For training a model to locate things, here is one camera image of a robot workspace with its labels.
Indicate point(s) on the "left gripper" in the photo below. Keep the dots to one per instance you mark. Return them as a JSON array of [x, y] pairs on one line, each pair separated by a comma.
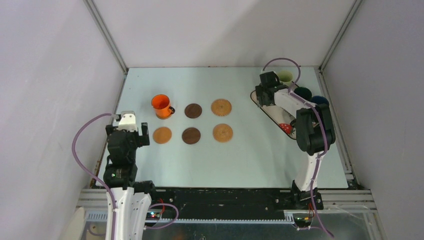
[[141, 140]]

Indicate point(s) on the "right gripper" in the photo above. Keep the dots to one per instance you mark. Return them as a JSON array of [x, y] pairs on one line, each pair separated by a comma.
[[262, 94]]

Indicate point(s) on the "orange mug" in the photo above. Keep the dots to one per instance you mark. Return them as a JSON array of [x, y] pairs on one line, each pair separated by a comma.
[[162, 106]]

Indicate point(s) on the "dark wood coaster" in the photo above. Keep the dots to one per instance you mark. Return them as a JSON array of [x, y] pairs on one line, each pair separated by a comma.
[[191, 135], [193, 110]]

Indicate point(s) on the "scalloped light wood coaster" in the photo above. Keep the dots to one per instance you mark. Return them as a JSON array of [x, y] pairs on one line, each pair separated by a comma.
[[221, 107]]

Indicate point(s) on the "patterned light wood coaster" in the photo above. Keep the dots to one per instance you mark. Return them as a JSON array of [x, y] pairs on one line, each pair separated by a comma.
[[222, 133]]

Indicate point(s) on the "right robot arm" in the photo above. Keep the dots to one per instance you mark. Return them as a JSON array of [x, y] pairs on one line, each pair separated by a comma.
[[304, 119]]

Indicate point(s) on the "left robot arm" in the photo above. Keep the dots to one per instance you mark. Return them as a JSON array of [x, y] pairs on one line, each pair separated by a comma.
[[127, 200]]

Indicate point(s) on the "light green mug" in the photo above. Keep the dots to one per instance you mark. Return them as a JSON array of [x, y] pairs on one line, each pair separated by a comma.
[[285, 77]]

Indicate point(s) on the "wooden serving tray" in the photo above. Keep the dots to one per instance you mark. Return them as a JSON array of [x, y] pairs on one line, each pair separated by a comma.
[[283, 111]]

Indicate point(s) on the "dark green mug back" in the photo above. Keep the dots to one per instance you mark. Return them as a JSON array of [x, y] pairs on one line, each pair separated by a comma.
[[303, 92]]

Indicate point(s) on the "blue mug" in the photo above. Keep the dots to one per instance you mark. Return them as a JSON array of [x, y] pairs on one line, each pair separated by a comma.
[[318, 99]]

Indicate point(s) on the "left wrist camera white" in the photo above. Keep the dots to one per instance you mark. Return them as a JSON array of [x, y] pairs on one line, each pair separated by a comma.
[[128, 122]]

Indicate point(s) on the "aluminium frame rail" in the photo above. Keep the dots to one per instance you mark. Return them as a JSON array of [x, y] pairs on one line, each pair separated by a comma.
[[334, 200]]

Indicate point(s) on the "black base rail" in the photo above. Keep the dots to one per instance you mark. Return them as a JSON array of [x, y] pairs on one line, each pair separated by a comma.
[[233, 204]]

